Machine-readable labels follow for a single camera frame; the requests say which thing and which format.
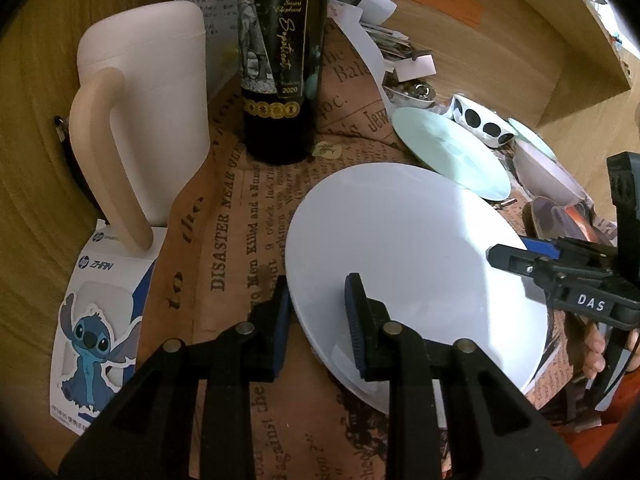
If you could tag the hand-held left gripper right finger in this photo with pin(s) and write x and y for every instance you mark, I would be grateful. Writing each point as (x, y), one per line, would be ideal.
(356, 330)

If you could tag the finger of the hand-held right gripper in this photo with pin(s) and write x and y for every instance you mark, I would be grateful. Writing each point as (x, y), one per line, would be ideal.
(542, 247)
(515, 260)

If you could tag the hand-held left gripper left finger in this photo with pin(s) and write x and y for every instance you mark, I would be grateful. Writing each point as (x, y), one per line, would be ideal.
(281, 330)

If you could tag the large white plate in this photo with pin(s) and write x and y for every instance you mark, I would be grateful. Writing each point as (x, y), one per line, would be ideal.
(400, 240)

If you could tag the wooden shelf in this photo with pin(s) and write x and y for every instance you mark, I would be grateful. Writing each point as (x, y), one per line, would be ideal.
(30, 260)

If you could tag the person's right hand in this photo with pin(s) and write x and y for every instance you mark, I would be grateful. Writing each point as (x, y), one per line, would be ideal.
(595, 352)

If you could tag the light green bowl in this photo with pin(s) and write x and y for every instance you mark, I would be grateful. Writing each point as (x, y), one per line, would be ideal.
(550, 175)

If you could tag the newspaper print liner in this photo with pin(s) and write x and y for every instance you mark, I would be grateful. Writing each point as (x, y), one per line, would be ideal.
(240, 240)

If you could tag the light green plate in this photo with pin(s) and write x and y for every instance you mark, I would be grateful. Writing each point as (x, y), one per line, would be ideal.
(450, 150)

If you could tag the white bowl with black dots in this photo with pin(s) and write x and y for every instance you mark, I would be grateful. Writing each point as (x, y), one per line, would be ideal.
(475, 115)

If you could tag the white box with blue cartoon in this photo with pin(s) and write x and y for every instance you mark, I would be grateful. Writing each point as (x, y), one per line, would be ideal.
(95, 280)

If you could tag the dark wine bottle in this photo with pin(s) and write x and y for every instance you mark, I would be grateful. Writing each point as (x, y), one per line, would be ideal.
(280, 125)

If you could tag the pink paper tag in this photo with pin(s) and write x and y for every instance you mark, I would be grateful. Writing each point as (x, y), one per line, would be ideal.
(419, 66)

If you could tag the white handwritten paper sheet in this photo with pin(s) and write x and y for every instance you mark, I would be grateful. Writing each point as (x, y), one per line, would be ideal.
(215, 5)

